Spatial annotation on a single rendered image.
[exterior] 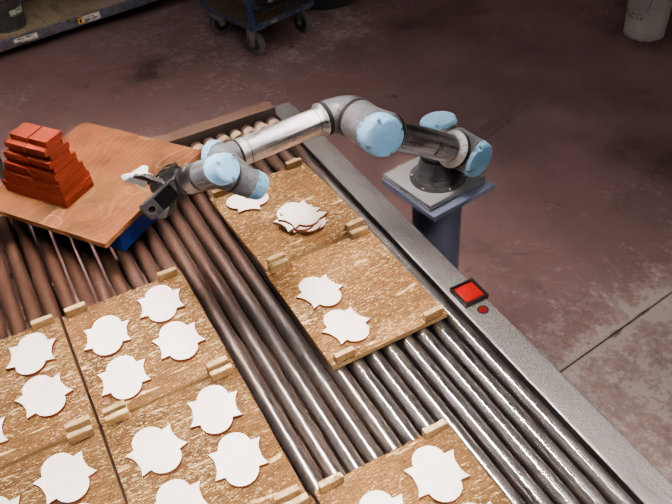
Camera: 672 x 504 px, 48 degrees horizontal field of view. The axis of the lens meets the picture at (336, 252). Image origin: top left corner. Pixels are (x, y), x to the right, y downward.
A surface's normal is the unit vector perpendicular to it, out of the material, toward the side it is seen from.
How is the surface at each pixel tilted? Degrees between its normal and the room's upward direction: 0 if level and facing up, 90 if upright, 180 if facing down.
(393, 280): 0
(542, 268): 0
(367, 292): 0
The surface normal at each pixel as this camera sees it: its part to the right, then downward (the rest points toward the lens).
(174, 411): -0.07, -0.74
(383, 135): 0.47, 0.49
